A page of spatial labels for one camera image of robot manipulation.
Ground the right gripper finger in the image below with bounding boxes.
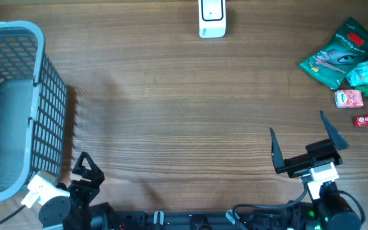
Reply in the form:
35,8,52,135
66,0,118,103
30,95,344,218
270,128,286,174
319,111,349,150

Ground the red square snack packet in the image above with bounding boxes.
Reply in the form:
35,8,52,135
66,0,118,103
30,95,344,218
335,89,364,109

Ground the light green tissue packet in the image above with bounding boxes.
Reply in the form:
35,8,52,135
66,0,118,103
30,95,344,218
346,61,368,86

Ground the green 3M gloves package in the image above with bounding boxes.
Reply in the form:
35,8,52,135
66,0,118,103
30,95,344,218
299,17,368,89

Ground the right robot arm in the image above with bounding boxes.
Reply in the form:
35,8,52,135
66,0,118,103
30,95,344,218
270,112,365,229

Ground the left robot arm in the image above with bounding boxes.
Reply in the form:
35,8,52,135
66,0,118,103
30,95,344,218
38,151,118,230

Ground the white barcode scanner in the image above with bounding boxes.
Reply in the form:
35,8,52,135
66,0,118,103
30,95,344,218
198,0,227,39

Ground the grey plastic mesh basket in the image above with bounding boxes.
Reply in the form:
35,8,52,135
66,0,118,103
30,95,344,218
0,21,68,202

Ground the black right camera cable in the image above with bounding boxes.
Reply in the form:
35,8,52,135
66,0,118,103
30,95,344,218
231,183,366,230

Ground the black camera cable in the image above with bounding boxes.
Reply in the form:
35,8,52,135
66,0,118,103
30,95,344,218
0,204,27,230
231,183,366,230

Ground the black left camera cable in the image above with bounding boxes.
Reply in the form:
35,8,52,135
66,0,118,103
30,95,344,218
0,204,27,230

